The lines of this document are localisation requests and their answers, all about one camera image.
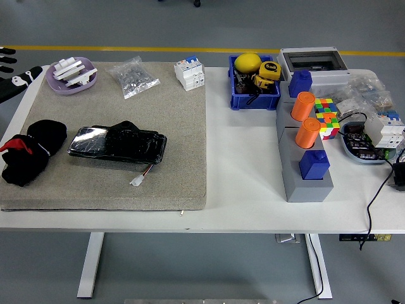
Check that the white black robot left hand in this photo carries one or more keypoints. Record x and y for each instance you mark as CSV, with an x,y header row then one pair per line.
x,y
12,83

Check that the black rag with red tag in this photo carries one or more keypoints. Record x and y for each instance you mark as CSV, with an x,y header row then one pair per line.
x,y
28,161

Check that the glossy black display panel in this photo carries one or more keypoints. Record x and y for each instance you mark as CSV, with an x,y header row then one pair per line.
x,y
126,145

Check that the black table control panel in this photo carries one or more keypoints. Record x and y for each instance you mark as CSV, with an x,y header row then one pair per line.
x,y
351,237

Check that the purple plastic tray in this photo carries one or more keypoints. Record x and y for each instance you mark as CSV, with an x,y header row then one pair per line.
x,y
60,89

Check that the white plastic clip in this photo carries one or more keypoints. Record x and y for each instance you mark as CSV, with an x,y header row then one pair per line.
x,y
68,68
80,78

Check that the white table leg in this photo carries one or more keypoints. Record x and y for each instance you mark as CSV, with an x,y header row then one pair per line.
x,y
318,253
90,266

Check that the clear bag of screws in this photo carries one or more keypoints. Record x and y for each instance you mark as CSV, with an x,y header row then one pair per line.
x,y
133,79

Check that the black power adapter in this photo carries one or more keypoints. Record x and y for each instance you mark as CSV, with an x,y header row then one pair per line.
x,y
399,177

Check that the grey peg holder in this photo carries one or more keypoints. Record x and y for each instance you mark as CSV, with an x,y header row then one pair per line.
x,y
303,191

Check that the silver foil bag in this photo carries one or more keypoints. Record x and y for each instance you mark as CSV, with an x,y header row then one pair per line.
x,y
402,156

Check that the light blue tray with electronics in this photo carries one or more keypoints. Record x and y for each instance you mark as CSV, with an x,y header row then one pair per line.
x,y
351,155

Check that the blue square peg block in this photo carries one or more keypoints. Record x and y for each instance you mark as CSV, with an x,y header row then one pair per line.
x,y
300,84
314,166

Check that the grey-brown mat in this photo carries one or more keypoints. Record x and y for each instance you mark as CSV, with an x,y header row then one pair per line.
x,y
126,196

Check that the multicolour puzzle cube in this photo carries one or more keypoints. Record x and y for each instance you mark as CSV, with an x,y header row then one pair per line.
x,y
330,126
326,106

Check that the orange cylinder peg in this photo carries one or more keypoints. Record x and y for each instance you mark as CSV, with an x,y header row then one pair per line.
x,y
307,134
302,107

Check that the black chair caster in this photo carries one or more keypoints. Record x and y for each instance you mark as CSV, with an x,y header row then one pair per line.
x,y
197,3

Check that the clear bag of small parts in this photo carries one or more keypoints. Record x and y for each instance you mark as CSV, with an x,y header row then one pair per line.
x,y
370,90

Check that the dark screwdriver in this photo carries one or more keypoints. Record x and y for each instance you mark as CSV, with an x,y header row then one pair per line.
x,y
240,84

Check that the yellow lemon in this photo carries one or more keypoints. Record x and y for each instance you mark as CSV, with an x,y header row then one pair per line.
x,y
246,62

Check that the blue plastic bin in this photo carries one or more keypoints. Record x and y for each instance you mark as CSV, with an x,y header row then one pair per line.
x,y
253,103

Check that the small yellow tape measure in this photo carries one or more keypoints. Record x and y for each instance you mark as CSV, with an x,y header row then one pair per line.
x,y
262,82

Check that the large yellow tape measure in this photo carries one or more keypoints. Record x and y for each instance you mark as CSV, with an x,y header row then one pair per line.
x,y
270,69

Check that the grey bracket under table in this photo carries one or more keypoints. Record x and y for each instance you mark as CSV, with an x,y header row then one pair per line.
x,y
286,238

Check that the white circuit breaker blue switch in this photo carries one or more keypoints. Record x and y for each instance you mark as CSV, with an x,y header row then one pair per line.
x,y
383,131
190,76

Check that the white switch in clear bag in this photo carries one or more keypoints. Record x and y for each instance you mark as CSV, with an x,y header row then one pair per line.
x,y
346,107

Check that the grey electrical enclosure box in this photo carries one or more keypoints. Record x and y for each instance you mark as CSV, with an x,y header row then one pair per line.
x,y
329,79

